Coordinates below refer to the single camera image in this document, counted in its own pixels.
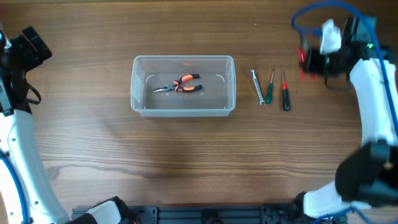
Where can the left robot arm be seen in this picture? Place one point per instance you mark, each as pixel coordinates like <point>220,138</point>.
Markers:
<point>25,188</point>

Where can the green handled screwdriver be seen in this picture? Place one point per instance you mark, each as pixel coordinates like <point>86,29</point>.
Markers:
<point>270,89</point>

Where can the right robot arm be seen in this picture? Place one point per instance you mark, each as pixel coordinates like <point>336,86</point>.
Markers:
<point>367,178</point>

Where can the small silver wrench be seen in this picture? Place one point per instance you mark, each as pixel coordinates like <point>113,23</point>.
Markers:
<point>258,88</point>

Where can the clear plastic container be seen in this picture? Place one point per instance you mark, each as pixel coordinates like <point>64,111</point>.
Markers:
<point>183,85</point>

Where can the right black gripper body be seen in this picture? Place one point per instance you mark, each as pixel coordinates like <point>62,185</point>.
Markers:
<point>311,64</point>

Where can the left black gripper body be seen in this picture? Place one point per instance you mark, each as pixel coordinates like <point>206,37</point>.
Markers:
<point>34,45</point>

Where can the red handled snips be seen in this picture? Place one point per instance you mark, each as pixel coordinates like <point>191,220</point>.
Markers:
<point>306,56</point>

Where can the red black handled screwdriver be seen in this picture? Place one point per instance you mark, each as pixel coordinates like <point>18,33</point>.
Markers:
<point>285,94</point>

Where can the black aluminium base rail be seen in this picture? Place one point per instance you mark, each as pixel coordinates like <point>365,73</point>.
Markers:
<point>269,213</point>

